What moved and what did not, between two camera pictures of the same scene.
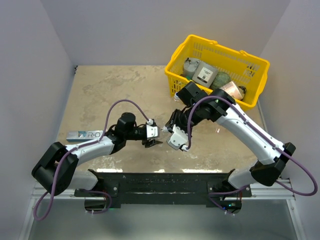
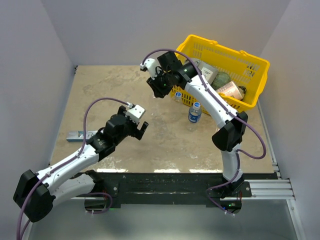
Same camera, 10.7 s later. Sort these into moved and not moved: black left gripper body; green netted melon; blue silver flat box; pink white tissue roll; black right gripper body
Moved: black left gripper body; black right gripper body
Not moved: blue silver flat box; pink white tissue roll; green netted melon
